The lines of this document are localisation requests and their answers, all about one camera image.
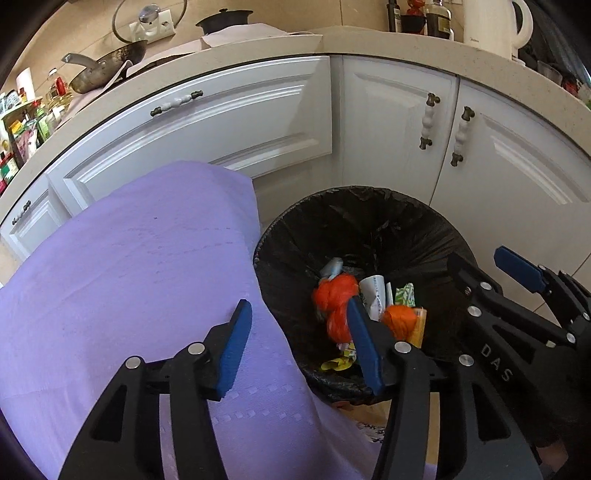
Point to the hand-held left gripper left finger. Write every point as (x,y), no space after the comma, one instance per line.
(233,350)

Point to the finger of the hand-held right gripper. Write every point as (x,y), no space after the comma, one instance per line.
(519,271)
(508,304)

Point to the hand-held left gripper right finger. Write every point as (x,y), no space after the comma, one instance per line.
(365,348)

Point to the yellow sachet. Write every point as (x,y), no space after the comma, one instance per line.
(337,364)

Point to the orange wrapper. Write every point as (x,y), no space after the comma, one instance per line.
(400,319)

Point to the red plastic bag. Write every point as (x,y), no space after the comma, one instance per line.
(334,295)

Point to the white green printed wrapper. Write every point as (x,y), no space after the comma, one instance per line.
(405,295)

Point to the blue white packet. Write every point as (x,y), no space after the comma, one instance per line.
(333,266)

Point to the trash bin with black bag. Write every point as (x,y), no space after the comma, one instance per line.
(378,221)

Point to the person's right hand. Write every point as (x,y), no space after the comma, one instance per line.
(553,461)

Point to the brown cardboard piece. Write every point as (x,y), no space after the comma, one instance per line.
(369,427)

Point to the purple tablecloth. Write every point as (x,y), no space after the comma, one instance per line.
(138,277)

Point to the clear glass cup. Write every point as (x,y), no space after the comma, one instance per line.
(549,72)

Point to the wide white drawer front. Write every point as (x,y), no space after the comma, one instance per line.
(207,138)

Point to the small white cabinet door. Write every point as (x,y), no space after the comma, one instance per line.
(34,226)

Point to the dark curtain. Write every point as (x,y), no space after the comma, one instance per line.
(563,37)

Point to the white electric kettle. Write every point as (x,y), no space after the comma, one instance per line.
(489,27)

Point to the dark soy sauce bottle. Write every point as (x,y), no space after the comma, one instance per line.
(438,21)

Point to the dark oil bottle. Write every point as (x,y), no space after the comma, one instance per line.
(393,16)

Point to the cluster of condiment bottles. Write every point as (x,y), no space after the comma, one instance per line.
(18,131)

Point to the steel wok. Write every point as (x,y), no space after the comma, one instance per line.
(106,69)

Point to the white cloth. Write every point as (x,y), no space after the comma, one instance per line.
(258,33)

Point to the black casserole pot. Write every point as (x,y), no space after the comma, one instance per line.
(224,23)

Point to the paper towel roll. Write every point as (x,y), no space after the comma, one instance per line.
(25,83)

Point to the glass pot lid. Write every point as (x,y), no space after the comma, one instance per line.
(148,14)

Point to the white wall lid holder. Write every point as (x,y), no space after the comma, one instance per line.
(159,30)

